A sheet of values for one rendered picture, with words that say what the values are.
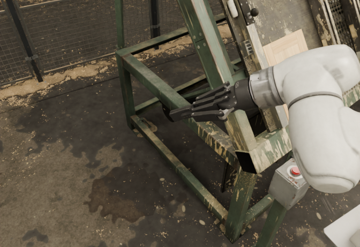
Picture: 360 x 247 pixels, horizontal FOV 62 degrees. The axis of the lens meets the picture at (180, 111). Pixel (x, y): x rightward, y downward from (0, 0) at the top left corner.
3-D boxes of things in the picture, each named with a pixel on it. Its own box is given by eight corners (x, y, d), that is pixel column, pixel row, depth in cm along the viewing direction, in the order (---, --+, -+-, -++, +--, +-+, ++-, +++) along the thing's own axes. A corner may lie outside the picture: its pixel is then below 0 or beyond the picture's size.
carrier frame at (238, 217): (232, 244, 196) (253, 168, 140) (127, 125, 277) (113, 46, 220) (392, 108, 294) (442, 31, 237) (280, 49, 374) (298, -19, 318)
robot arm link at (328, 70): (269, 52, 65) (275, 104, 59) (347, 24, 57) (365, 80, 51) (284, 77, 73) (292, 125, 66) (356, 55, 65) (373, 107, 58)
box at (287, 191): (287, 211, 132) (298, 189, 120) (266, 193, 139) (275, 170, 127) (304, 197, 138) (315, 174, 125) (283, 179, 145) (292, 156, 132)
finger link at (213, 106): (235, 105, 73) (235, 109, 72) (196, 117, 79) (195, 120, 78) (229, 94, 71) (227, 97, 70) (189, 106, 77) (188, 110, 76)
